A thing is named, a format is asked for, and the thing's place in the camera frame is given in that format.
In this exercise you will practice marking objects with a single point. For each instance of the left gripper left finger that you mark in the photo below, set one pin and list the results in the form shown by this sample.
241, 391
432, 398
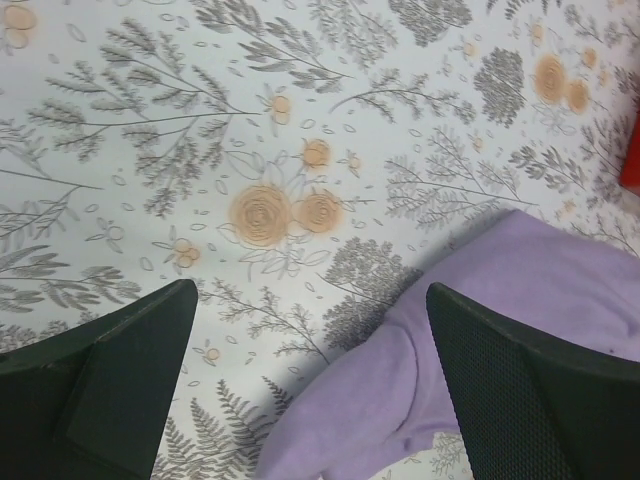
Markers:
92, 402

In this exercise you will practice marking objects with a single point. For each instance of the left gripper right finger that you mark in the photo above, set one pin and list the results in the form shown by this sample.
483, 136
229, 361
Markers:
530, 405

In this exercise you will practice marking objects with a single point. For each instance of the purple t shirt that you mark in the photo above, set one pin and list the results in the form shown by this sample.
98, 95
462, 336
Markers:
387, 398

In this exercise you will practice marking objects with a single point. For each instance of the red plastic tray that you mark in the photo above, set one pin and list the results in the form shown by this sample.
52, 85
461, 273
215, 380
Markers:
630, 174

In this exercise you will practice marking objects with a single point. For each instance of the floral table cloth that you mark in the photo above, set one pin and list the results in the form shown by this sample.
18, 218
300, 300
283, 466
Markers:
300, 161

